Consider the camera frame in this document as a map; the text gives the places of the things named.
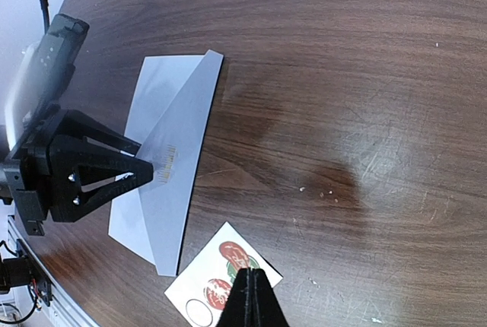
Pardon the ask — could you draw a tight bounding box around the pale blue envelope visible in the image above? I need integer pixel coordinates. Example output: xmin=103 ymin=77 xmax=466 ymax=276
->
xmin=108 ymin=50 xmax=224 ymax=277

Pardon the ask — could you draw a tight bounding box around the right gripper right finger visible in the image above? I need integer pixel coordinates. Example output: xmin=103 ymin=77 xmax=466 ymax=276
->
xmin=249 ymin=269 xmax=289 ymax=327

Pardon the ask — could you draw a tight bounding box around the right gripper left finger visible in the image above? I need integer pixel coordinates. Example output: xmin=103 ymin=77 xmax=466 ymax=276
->
xmin=216 ymin=268 xmax=250 ymax=327

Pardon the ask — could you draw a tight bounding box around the orange round sticker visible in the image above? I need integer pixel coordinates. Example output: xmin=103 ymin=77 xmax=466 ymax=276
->
xmin=204 ymin=278 xmax=231 ymax=311

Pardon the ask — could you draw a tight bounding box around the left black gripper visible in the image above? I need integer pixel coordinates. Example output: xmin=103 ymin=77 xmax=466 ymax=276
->
xmin=5 ymin=108 xmax=154 ymax=236

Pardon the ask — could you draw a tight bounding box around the aluminium front rail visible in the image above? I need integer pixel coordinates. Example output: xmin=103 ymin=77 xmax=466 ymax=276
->
xmin=1 ymin=215 xmax=97 ymax=327

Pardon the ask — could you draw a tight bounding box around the white sticker sheet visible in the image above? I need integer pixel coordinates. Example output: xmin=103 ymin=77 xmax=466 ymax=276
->
xmin=164 ymin=222 xmax=282 ymax=326

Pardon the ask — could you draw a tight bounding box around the red white round sticker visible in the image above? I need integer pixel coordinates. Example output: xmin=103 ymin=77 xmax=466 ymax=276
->
xmin=219 ymin=241 xmax=251 ymax=271

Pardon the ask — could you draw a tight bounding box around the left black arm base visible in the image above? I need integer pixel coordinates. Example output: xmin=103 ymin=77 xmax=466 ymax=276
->
xmin=1 ymin=239 xmax=53 ymax=306

